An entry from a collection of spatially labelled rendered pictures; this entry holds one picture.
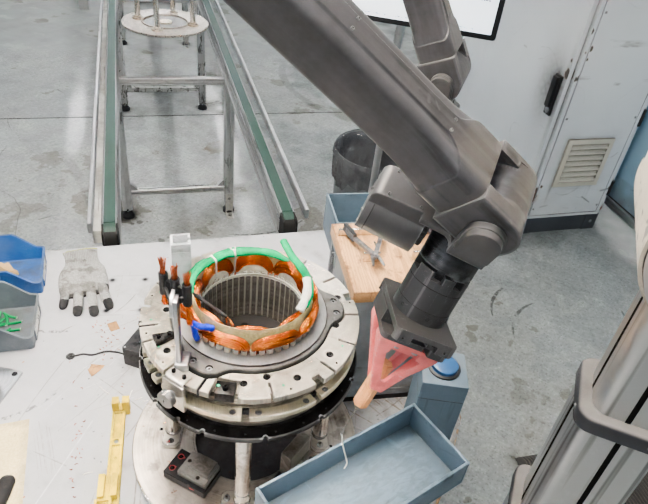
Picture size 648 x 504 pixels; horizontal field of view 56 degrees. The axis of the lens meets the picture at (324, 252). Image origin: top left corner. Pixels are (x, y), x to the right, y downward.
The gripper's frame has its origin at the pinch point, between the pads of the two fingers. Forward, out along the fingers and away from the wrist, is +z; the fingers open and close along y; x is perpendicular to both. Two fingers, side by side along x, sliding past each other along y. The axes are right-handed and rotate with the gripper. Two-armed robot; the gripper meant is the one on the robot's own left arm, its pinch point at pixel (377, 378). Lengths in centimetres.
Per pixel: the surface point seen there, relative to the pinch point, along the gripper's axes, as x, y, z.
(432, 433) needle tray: 15.2, -9.6, 11.2
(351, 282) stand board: 4.1, -37.5, 7.5
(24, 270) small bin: -55, -73, 51
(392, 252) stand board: 11.1, -46.5, 3.0
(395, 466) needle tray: 11.8, -6.9, 16.1
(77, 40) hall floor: -155, -449, 86
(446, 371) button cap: 18.8, -21.4, 8.2
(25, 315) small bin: -49, -59, 52
